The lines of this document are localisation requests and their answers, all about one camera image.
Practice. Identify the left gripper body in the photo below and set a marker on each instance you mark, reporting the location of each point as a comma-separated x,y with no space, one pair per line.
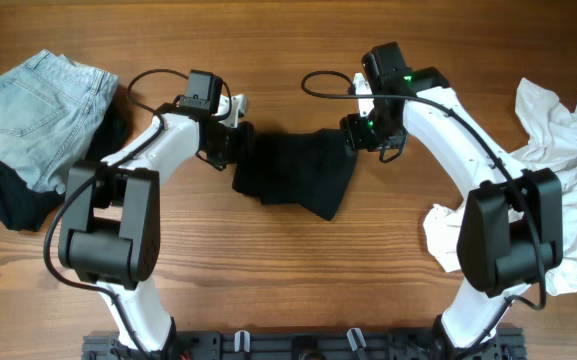
230,143

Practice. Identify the black polo shirt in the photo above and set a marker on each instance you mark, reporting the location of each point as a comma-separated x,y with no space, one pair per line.
309,169

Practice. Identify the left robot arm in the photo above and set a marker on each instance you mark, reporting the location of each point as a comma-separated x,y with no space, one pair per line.
106,238

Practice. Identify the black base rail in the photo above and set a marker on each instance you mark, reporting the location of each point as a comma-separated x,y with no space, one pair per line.
407,343

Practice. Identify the folded light blue jeans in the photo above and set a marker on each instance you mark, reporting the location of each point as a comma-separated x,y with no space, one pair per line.
50,108

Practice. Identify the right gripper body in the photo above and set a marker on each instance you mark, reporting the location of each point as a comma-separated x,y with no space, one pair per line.
372,130

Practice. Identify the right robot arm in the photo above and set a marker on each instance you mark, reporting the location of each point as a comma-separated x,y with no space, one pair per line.
511,231

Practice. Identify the folded black garment under jeans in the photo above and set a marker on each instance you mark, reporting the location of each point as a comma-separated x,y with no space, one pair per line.
24,209

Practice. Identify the white t-shirt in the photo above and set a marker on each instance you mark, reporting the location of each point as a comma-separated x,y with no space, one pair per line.
552,144

